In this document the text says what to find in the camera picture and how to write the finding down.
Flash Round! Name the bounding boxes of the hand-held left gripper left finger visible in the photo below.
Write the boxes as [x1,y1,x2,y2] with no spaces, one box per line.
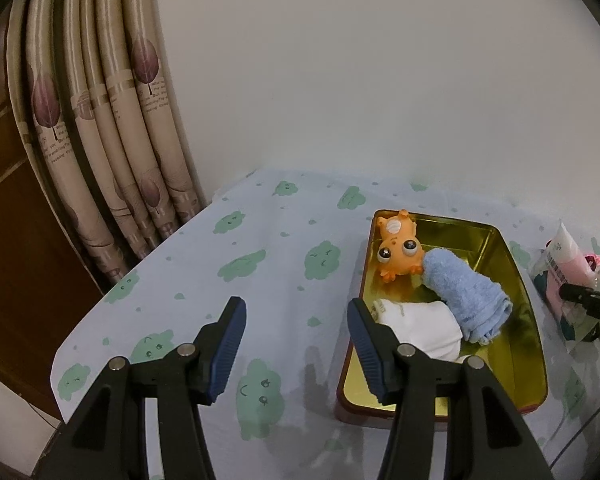
[37,296,248,480]

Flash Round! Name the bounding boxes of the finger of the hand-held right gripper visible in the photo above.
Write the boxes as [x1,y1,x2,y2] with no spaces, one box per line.
[557,282,600,327]

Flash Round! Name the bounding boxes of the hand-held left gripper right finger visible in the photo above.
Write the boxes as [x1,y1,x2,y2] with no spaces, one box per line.
[346,298,556,480]

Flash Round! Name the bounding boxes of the pink and white tissue pack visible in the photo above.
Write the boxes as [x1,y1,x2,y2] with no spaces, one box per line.
[530,220,600,343]

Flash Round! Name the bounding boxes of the white sock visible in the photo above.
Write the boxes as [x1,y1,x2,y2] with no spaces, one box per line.
[370,299,473,366]

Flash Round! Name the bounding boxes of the red tin box gold inside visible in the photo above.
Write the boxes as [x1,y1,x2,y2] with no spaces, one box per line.
[335,209,548,428]

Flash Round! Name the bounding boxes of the orange big-eyed toy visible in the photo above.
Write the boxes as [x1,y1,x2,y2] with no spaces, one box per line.
[376,211,427,283]

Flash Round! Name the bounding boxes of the light blue towel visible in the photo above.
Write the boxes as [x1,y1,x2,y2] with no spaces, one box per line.
[422,249,513,346]

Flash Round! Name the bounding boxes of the brown wooden wardrobe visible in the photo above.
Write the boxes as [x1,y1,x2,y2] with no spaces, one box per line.
[0,25,106,421]

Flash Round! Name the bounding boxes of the beige leaf-print curtain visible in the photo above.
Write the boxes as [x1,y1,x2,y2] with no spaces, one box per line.
[5,0,208,286]

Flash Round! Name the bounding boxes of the thin black cable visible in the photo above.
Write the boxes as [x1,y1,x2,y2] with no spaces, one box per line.
[550,390,600,466]

